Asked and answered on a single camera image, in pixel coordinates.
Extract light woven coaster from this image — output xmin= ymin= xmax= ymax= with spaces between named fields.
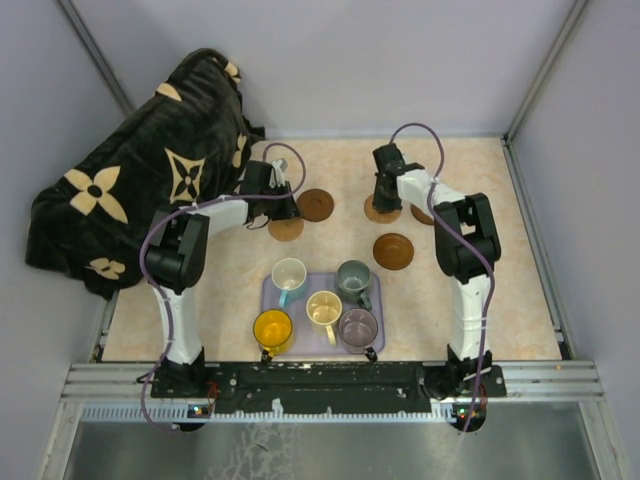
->
xmin=363 ymin=194 xmax=401 ymax=224

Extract dark brown wooden coaster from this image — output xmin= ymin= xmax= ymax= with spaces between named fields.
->
xmin=410 ymin=205 xmax=434 ymax=226

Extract grey-green mug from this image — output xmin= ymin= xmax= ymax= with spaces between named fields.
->
xmin=335 ymin=260 xmax=372 ymax=311

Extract white and blue mug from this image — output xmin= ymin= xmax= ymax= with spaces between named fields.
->
xmin=271 ymin=257 xmax=307 ymax=309

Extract yellow mug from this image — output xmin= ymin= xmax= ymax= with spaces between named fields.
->
xmin=252 ymin=309 xmax=294 ymax=364

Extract purple mug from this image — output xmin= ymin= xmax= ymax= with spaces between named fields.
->
xmin=338 ymin=308 xmax=379 ymax=363

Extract dark brown round coaster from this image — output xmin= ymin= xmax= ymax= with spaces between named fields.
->
xmin=297 ymin=189 xmax=334 ymax=222

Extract grey aluminium frame rail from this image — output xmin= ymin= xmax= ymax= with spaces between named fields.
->
xmin=502 ymin=0 xmax=590 ymax=145

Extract cream mug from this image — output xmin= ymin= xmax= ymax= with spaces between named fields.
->
xmin=306 ymin=290 xmax=343 ymax=347

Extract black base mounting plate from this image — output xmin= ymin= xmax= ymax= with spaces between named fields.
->
xmin=158 ymin=361 xmax=506 ymax=415

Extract black floral blanket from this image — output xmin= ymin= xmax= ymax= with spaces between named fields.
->
xmin=25 ymin=48 xmax=264 ymax=299

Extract white toothed cable rail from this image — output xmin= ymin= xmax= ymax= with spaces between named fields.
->
xmin=79 ymin=402 xmax=481 ymax=424

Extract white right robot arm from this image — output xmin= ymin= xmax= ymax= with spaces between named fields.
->
xmin=373 ymin=143 xmax=501 ymax=399

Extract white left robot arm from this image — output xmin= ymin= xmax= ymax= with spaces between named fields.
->
xmin=139 ymin=159 xmax=299 ymax=398

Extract light wooden coaster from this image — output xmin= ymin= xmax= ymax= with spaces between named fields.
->
xmin=268 ymin=217 xmax=305 ymax=242

